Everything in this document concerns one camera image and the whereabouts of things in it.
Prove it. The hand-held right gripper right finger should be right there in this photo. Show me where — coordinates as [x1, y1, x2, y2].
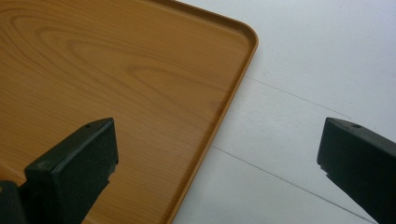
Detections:
[317, 117, 396, 224]

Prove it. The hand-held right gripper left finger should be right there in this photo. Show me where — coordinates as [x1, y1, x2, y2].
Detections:
[19, 117, 120, 224]

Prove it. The wooden tray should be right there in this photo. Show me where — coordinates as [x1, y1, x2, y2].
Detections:
[0, 0, 260, 224]

